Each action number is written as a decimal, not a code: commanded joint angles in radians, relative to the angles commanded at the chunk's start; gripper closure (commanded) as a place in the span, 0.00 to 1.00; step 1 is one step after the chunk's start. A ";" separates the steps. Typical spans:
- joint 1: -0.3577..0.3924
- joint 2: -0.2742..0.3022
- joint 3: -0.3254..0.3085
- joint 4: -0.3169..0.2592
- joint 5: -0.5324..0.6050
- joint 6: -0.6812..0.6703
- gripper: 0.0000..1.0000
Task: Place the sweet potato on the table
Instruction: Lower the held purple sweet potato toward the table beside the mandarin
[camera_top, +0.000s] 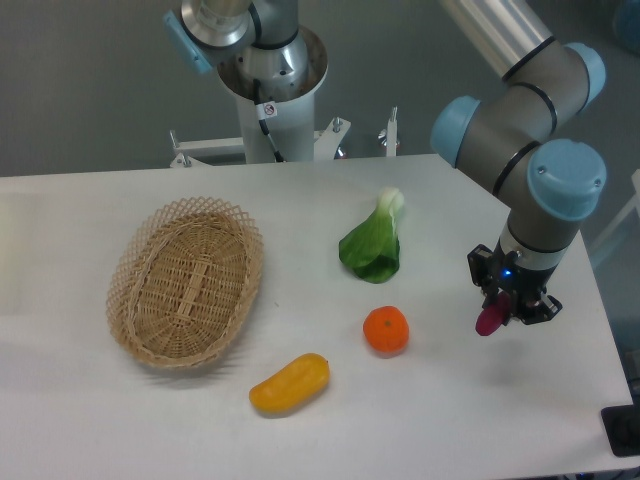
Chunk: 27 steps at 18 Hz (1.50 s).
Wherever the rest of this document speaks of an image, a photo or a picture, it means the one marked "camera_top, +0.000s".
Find yellow mango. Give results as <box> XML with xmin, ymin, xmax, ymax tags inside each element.
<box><xmin>249</xmin><ymin>353</ymin><xmax>331</xmax><ymax>414</ymax></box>

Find orange tangerine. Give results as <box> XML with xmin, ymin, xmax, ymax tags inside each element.
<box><xmin>362</xmin><ymin>306</ymin><xmax>410</xmax><ymax>355</ymax></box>

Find white metal frame bracket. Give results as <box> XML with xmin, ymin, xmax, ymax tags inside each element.
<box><xmin>168</xmin><ymin>117</ymin><xmax>351</xmax><ymax>169</ymax></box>

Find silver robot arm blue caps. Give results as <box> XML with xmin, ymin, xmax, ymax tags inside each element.
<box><xmin>163</xmin><ymin>1</ymin><xmax>606</xmax><ymax>336</ymax></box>

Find woven wicker basket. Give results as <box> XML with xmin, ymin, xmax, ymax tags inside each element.
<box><xmin>106</xmin><ymin>197</ymin><xmax>263</xmax><ymax>369</ymax></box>

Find purple sweet potato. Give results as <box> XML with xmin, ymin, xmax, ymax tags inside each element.
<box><xmin>475</xmin><ymin>298</ymin><xmax>510</xmax><ymax>336</ymax></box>

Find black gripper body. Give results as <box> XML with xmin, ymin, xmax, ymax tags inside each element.
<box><xmin>467</xmin><ymin>244</ymin><xmax>562</xmax><ymax>325</ymax></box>

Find green bok choy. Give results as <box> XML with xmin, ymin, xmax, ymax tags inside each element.
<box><xmin>338</xmin><ymin>187</ymin><xmax>404</xmax><ymax>284</ymax></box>

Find black device at table edge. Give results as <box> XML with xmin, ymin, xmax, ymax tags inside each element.
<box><xmin>601</xmin><ymin>405</ymin><xmax>639</xmax><ymax>458</ymax></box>

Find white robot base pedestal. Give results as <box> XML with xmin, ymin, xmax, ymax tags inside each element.
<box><xmin>217</xmin><ymin>26</ymin><xmax>328</xmax><ymax>164</ymax></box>

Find white clamp post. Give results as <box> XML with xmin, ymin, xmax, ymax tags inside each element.
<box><xmin>377</xmin><ymin>106</ymin><xmax>400</xmax><ymax>157</ymax></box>

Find black cable on pedestal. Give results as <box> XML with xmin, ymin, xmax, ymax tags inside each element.
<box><xmin>252</xmin><ymin>79</ymin><xmax>286</xmax><ymax>164</ymax></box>

